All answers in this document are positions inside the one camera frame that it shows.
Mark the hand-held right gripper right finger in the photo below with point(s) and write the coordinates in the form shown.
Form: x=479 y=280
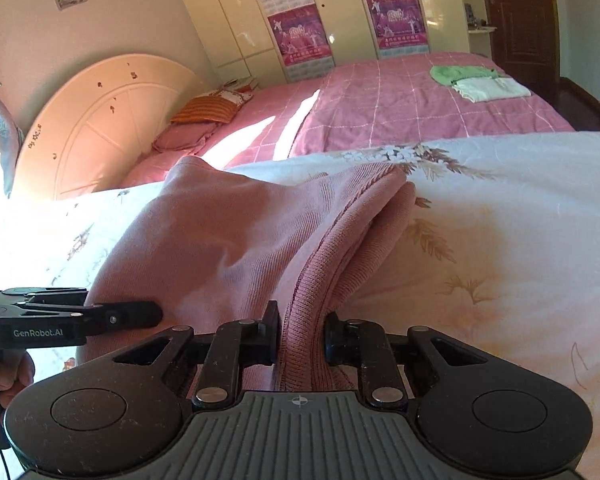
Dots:
x=332 y=340

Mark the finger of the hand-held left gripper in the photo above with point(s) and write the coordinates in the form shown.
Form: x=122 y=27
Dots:
x=130 y=316
x=45 y=293

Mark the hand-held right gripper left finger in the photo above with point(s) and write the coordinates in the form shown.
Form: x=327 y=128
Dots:
x=271 y=335

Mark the pink knit sweater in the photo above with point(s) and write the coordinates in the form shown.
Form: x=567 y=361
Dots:
x=230 y=240

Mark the person's left hand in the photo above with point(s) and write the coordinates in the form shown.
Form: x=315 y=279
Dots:
x=5 y=370

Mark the grey curtain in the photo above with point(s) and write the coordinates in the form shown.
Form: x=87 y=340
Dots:
x=5 y=135

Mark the cream round headboard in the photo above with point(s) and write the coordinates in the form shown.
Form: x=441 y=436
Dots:
x=95 y=135

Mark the pink pillow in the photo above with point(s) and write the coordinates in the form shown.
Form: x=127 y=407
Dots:
x=182 y=137

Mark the white floral blanket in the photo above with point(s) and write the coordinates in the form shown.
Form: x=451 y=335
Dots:
x=505 y=220

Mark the orange striped pillow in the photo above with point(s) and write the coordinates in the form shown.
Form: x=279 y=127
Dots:
x=202 y=110

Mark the floral pillow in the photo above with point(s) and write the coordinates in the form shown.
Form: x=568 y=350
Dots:
x=237 y=99

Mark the pink checked bed sheet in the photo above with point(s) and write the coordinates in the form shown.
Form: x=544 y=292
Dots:
x=405 y=110

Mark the green folded cloth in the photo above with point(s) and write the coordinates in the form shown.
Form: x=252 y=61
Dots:
x=455 y=74

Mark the white folded cloth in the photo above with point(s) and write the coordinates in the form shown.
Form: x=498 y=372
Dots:
x=490 y=90

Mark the cream wardrobe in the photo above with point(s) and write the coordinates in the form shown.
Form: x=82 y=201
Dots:
x=230 y=20

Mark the small dark shelf ornament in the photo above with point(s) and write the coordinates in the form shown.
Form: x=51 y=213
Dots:
x=474 y=17

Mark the dark wooden door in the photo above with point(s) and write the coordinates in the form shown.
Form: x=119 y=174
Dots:
x=520 y=20

